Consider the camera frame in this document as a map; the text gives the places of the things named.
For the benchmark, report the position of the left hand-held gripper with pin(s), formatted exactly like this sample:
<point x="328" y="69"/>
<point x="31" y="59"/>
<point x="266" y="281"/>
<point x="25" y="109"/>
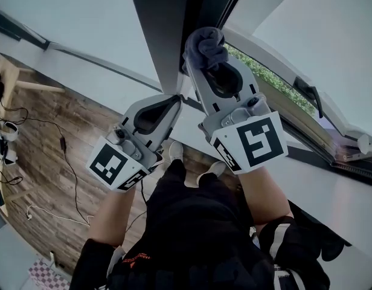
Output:
<point x="109" y="165"/>

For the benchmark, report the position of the person's right white shoe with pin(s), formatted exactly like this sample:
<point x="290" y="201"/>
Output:
<point x="214" y="169"/>

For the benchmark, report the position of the person's right forearm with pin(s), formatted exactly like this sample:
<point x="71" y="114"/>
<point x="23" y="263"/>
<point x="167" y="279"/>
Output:
<point x="261" y="195"/>

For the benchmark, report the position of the person's black trousers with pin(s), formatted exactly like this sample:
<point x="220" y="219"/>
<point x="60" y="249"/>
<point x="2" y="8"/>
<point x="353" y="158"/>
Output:
<point x="192" y="198"/>

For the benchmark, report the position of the black chair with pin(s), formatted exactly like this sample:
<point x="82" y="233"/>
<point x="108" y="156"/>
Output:
<point x="325" y="237"/>

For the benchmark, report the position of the person's left white shoe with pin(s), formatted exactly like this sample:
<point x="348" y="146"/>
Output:
<point x="176" y="151"/>

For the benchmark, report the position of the person's black shirt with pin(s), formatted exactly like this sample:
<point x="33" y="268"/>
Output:
<point x="189" y="258"/>

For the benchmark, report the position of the crumpled white tissue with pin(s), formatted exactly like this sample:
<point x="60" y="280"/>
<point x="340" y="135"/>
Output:
<point x="365" y="143"/>

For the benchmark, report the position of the open window sash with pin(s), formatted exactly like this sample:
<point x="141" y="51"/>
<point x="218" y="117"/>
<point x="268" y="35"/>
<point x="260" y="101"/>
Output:
<point x="309" y="26"/>

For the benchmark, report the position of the blue microfibre cleaning cloth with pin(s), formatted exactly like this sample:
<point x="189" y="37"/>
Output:
<point x="204" y="47"/>

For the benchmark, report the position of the white and black device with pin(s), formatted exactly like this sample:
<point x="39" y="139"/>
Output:
<point x="11" y="159"/>

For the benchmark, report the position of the person's white shoe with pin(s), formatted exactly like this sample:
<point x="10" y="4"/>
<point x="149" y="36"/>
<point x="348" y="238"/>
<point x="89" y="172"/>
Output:
<point x="214" y="169"/>
<point x="176" y="151"/>

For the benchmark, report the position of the checkerboard calibration sheet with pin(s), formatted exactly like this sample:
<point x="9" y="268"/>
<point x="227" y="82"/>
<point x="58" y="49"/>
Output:
<point x="47" y="276"/>

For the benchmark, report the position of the person's left forearm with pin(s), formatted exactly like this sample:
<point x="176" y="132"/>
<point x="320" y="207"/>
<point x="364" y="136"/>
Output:
<point x="112" y="216"/>

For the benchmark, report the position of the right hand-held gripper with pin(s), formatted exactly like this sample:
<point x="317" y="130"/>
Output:
<point x="258" y="140"/>

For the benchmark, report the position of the wooden rail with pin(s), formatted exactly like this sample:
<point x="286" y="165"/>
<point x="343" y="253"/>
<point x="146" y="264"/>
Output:
<point x="38" y="86"/>

